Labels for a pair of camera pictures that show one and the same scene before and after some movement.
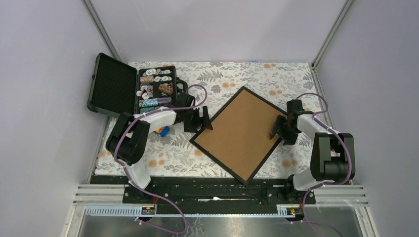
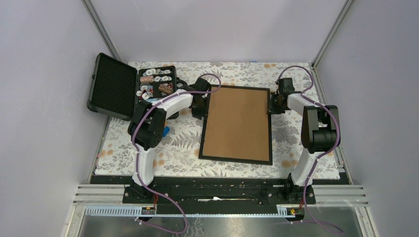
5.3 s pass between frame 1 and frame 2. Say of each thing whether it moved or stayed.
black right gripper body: moved
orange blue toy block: stayed
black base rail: stayed
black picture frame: moved
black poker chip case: stayed
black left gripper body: moved
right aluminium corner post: stayed
